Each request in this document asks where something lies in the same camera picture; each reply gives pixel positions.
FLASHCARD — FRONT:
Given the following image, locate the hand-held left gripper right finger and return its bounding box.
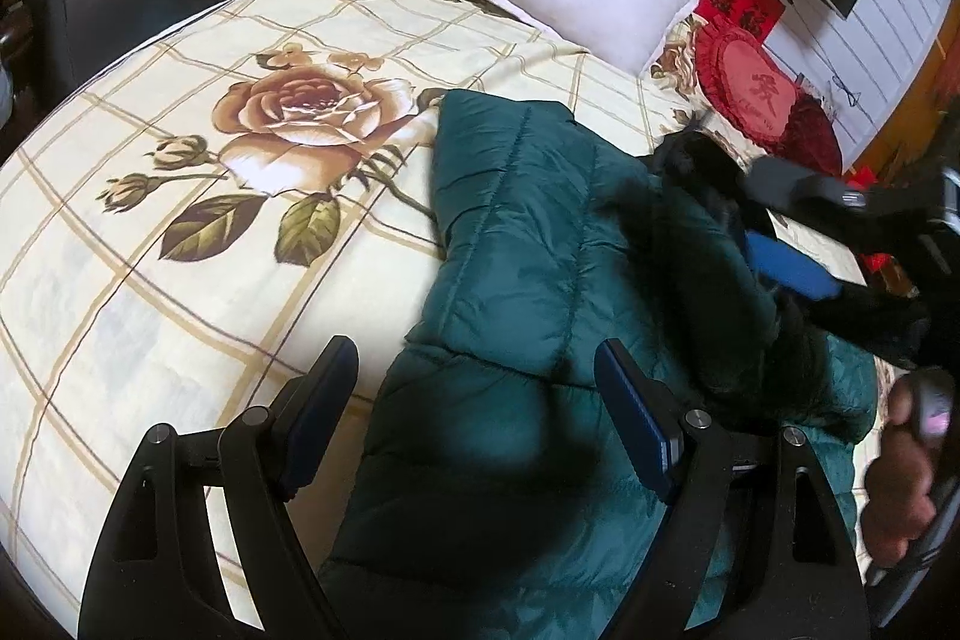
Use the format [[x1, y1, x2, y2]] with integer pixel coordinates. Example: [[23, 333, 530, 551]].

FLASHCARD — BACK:
[[594, 338, 871, 640]]

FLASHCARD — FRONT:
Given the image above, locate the dark red cushion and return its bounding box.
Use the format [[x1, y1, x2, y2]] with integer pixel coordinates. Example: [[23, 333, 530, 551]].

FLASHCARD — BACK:
[[780, 96, 845, 176]]

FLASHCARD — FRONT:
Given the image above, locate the floral plaid bedspread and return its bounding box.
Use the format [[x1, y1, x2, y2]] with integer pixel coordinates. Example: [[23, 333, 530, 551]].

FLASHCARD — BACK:
[[0, 0, 923, 640]]

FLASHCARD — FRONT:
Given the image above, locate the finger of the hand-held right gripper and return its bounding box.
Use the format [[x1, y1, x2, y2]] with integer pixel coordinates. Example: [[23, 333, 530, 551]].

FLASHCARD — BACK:
[[739, 156, 875, 225], [742, 231, 935, 371]]

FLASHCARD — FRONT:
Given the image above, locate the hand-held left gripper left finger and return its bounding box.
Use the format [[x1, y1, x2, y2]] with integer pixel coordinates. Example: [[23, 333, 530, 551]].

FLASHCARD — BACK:
[[77, 334, 361, 640]]

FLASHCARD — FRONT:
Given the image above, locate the dark green puffer jacket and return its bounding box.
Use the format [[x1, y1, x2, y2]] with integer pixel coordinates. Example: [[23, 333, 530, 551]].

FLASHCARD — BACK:
[[315, 89, 882, 640]]

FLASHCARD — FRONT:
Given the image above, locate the red round cushion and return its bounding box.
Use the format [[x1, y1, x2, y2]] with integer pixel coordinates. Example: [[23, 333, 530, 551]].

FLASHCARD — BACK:
[[694, 21, 807, 157]]

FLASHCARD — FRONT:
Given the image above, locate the person's right hand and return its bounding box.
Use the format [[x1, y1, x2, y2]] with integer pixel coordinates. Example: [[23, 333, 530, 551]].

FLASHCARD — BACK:
[[861, 366, 957, 570]]

